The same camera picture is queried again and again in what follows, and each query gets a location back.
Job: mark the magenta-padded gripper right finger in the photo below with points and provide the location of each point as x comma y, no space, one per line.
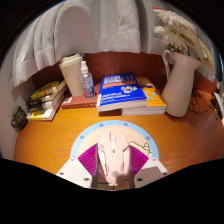
151,170

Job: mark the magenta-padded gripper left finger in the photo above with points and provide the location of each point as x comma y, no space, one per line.
74,171

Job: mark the pink computer mouse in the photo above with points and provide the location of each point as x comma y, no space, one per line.
113,156

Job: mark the round cartoon-print mouse pad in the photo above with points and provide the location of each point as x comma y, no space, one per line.
88,135

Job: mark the red-brown book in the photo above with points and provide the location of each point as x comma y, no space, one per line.
78,101

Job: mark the orange-covered book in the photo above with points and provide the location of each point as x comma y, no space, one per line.
155,98

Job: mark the black-spined book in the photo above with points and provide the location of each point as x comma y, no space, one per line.
43,106
45,99

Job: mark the dark green mug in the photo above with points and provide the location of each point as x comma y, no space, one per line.
19,118

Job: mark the yellow-covered book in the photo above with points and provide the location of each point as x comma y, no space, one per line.
46,89

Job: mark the blue-covered book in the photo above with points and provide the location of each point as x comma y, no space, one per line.
121,88

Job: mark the clear spray bottle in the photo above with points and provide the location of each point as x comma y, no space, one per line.
87,85

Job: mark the white pitcher vase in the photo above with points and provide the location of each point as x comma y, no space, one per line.
181,86

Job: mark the white electronic device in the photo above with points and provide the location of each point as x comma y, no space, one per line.
218,105

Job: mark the cream lidded tumbler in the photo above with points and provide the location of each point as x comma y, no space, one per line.
72,75

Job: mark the white daisy bouquet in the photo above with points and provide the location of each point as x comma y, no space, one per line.
180,33

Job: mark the white curtain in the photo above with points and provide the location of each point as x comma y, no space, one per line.
100,20

